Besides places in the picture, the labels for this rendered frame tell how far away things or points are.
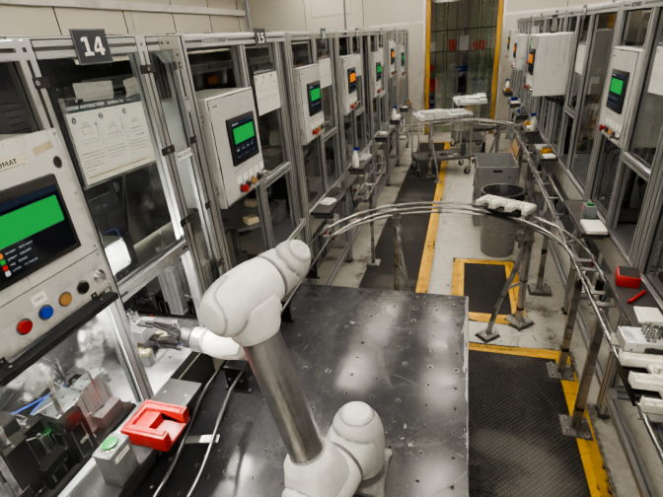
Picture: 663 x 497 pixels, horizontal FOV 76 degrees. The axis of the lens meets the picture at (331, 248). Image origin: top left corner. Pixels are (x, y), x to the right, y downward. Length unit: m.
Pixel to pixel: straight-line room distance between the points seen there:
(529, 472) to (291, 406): 1.60
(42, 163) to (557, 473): 2.43
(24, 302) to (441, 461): 1.31
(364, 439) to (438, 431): 0.42
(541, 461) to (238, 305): 1.94
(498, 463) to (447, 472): 0.93
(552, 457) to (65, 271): 2.29
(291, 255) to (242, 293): 0.17
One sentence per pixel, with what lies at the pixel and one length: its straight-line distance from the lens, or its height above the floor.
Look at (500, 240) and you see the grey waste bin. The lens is 4.23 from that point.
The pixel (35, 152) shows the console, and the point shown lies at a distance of 1.26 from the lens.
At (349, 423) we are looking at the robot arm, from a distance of 1.36.
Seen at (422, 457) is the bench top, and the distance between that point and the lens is 1.64.
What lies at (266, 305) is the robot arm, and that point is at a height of 1.42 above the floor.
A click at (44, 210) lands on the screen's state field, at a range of 1.24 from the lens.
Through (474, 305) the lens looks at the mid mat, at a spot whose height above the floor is 0.01.
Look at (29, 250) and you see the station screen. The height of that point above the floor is 1.59.
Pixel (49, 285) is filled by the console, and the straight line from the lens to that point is 1.29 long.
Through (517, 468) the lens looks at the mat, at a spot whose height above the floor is 0.01.
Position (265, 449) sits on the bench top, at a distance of 1.70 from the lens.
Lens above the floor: 1.97
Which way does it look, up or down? 26 degrees down
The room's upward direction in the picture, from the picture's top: 5 degrees counter-clockwise
